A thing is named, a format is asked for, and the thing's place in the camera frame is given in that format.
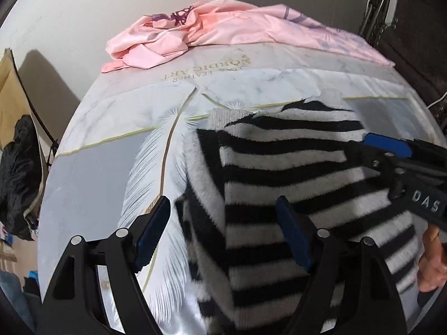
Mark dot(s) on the white feather print bedsheet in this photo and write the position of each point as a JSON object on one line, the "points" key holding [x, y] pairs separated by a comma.
{"points": [[124, 147]]}

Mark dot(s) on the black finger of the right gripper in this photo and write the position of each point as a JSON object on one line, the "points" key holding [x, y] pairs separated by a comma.
{"points": [[369, 157]]}

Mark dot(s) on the tan cardboard box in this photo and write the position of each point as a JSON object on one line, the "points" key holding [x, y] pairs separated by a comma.
{"points": [[15, 103]]}

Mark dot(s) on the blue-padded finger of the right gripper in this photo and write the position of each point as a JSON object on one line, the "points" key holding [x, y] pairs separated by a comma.
{"points": [[387, 144]]}

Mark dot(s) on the pink crumpled cloth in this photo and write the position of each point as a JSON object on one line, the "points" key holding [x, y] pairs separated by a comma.
{"points": [[154, 40]]}

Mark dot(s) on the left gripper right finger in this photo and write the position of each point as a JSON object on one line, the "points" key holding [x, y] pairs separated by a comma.
{"points": [[370, 302]]}

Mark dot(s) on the light blue cloth on floor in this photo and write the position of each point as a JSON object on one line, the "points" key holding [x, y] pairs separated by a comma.
{"points": [[11, 287]]}

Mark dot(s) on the black folding chair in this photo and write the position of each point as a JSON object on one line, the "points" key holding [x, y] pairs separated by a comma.
{"points": [[412, 35]]}

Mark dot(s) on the black white striped sweater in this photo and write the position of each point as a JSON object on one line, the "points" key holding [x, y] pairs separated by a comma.
{"points": [[263, 194]]}

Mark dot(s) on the black garment on floor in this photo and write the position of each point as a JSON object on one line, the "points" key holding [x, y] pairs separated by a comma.
{"points": [[21, 176]]}

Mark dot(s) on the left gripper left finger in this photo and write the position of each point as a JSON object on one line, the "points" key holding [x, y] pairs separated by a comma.
{"points": [[88, 272]]}

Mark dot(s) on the person's right hand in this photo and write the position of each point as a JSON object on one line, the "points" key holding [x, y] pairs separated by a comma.
{"points": [[431, 272]]}

